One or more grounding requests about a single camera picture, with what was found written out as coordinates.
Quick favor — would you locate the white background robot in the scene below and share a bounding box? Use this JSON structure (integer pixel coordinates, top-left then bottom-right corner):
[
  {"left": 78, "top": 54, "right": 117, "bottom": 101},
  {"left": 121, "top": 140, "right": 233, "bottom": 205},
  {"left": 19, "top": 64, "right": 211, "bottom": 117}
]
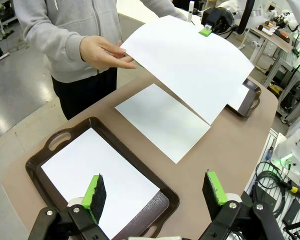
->
[{"left": 277, "top": 7, "right": 300, "bottom": 31}]

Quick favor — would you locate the person's left forearm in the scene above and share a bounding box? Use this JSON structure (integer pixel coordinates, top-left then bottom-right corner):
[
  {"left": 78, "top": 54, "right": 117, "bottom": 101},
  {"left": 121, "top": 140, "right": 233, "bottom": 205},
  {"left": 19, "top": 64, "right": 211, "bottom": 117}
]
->
[{"left": 139, "top": 0, "right": 188, "bottom": 22}]

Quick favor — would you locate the flat black device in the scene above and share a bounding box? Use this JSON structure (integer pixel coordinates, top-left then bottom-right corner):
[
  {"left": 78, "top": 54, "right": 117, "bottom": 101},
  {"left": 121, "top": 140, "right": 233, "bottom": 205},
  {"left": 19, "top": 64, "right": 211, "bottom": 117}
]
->
[{"left": 281, "top": 198, "right": 300, "bottom": 226}]

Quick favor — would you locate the aluminium frame rack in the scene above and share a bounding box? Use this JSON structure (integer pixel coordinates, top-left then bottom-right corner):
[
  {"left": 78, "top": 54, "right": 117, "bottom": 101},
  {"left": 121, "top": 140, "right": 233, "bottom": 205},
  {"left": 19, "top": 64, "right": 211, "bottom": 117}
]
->
[{"left": 264, "top": 53, "right": 300, "bottom": 125}]

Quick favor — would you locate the white A4 paper stack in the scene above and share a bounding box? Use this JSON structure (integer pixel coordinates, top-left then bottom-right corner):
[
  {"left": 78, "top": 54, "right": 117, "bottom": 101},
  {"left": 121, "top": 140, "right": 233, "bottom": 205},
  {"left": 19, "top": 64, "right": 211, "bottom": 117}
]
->
[{"left": 114, "top": 83, "right": 211, "bottom": 165}]

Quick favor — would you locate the yellow and black handle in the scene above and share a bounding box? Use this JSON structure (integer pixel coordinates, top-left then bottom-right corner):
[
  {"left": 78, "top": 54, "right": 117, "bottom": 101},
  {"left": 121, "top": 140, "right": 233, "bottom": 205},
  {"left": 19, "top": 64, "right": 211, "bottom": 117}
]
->
[{"left": 286, "top": 180, "right": 300, "bottom": 199}]

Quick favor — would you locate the coiled black cable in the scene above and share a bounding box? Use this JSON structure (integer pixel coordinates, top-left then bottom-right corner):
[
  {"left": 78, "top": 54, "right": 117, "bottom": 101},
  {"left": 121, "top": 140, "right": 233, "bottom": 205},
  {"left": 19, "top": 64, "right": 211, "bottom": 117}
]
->
[{"left": 251, "top": 161, "right": 291, "bottom": 218}]

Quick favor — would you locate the person in grey hoodie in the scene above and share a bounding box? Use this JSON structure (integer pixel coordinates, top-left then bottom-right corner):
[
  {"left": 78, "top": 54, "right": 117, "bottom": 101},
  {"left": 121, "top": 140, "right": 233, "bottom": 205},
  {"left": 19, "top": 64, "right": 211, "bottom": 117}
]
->
[{"left": 13, "top": 0, "right": 123, "bottom": 121}]

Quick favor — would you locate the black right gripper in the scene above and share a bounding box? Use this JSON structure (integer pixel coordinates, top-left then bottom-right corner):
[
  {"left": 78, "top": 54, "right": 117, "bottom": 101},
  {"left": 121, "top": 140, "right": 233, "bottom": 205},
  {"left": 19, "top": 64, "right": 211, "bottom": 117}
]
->
[{"left": 198, "top": 6, "right": 235, "bottom": 37}]

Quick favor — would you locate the white A4 paper sheet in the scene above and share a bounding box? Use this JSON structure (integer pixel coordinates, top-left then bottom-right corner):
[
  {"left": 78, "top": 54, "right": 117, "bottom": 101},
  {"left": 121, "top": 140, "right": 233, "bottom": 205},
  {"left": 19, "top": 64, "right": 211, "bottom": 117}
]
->
[
  {"left": 119, "top": 14, "right": 255, "bottom": 125},
  {"left": 226, "top": 84, "right": 250, "bottom": 112},
  {"left": 41, "top": 127, "right": 161, "bottom": 240}
]

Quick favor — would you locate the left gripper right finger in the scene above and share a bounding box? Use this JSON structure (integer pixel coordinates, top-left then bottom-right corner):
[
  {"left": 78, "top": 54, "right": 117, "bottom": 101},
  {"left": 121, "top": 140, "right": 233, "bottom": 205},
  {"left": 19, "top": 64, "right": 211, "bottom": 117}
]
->
[{"left": 198, "top": 170, "right": 286, "bottom": 240}]

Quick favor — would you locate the white perforated base plate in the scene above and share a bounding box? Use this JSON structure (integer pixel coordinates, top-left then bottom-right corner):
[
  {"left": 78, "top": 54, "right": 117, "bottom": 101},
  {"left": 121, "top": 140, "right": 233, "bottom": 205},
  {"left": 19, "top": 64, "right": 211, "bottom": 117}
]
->
[{"left": 244, "top": 128, "right": 300, "bottom": 240}]

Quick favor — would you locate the brown plastic serving tray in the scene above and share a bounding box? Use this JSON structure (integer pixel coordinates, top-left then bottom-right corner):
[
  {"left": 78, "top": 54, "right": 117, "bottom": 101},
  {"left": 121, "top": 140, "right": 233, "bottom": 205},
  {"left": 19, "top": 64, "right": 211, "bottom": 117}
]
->
[
  {"left": 226, "top": 77, "right": 262, "bottom": 119},
  {"left": 25, "top": 116, "right": 180, "bottom": 240}
]

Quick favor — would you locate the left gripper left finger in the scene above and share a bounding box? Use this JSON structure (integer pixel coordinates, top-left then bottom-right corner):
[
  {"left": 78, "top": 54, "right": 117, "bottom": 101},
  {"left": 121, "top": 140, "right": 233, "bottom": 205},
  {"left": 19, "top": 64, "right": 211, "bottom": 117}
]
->
[{"left": 27, "top": 173, "right": 111, "bottom": 240}]

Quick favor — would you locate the blue handled screwdriver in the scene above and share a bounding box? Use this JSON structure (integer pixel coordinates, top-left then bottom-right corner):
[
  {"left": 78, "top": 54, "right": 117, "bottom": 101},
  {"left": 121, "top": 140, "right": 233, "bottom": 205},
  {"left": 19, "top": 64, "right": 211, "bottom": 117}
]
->
[{"left": 264, "top": 138, "right": 276, "bottom": 161}]

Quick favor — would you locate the person's right hand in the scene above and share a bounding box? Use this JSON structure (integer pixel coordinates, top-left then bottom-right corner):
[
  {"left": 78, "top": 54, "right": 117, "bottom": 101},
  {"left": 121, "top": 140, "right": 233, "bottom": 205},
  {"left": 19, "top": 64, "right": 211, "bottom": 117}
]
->
[{"left": 79, "top": 35, "right": 138, "bottom": 70}]

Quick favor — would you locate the brown topped desk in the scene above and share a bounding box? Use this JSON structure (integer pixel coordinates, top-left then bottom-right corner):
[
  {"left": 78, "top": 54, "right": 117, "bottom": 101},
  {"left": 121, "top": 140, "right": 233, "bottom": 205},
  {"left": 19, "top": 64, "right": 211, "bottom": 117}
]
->
[{"left": 249, "top": 23, "right": 294, "bottom": 73}]

